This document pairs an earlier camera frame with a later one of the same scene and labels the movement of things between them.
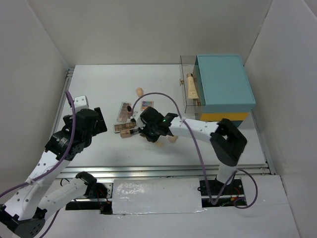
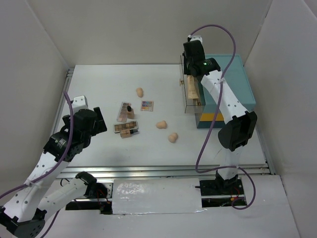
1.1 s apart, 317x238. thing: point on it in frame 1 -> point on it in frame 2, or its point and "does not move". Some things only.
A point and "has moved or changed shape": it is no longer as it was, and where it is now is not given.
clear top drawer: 194,99 does not move
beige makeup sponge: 139,91 does not move
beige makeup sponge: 159,144 has moved or changed shape
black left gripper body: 100,126 does not move
